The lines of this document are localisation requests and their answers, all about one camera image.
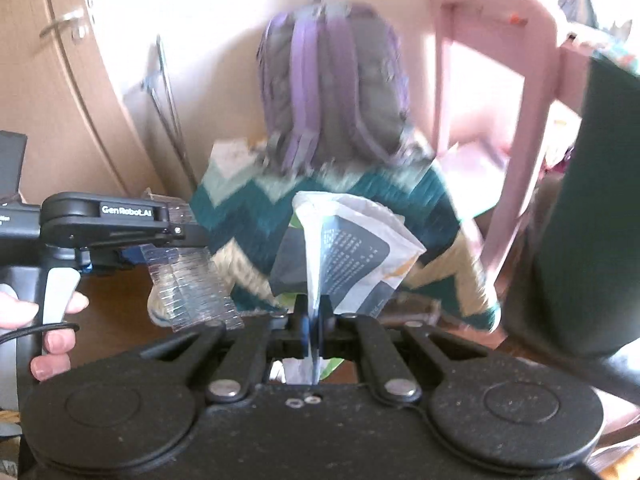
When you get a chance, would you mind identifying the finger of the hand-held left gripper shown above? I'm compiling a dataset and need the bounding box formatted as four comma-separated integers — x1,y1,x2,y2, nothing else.
75,221,209,253
75,250,151,278

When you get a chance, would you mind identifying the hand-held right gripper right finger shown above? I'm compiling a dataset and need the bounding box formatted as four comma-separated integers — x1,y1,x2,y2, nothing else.
314,294,502,404

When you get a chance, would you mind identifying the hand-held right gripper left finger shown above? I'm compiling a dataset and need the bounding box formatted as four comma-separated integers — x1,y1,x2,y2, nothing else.
120,294,313,403

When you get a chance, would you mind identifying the clear plastic wrapper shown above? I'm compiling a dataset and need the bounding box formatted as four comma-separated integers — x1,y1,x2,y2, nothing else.
142,187,246,334

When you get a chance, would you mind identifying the white printed plastic bag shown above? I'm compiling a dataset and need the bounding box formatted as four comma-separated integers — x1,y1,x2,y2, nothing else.
270,191,427,386

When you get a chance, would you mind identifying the dark green waste bin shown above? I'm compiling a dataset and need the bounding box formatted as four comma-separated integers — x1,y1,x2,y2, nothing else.
505,55,640,359

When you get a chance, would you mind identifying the person's left hand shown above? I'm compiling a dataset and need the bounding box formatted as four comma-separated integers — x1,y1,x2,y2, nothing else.
0,284,90,382

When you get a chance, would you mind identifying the teal zigzag quilt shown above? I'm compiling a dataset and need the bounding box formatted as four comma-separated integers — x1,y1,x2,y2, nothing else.
150,155,502,332

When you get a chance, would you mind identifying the white paper sheet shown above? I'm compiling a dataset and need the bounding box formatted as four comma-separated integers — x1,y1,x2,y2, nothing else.
212,140,257,182

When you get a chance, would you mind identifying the wooden door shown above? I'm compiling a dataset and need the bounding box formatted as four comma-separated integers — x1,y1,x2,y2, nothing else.
0,0,167,202

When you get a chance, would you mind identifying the folded metal stand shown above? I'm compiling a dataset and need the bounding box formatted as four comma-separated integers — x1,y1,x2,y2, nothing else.
142,35,199,192

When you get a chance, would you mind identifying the stack of white papers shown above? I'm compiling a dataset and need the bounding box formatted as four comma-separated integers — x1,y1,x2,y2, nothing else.
444,140,512,217

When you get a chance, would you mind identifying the purple grey backpack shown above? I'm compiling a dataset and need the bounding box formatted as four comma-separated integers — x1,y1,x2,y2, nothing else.
257,0,416,177

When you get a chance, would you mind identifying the wooden chair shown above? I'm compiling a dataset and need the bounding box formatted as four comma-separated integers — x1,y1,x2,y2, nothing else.
505,310,640,461

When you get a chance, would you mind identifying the pink desk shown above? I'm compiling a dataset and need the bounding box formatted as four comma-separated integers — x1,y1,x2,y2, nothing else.
430,0,640,281

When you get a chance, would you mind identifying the grey pencil case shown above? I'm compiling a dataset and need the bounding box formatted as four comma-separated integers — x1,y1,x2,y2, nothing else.
557,0,602,29

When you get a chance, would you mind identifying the black cable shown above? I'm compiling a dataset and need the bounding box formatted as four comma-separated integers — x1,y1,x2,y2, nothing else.
0,322,80,347

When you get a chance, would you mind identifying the silver door handle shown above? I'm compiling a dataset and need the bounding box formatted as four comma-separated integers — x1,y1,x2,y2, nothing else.
40,9,92,42

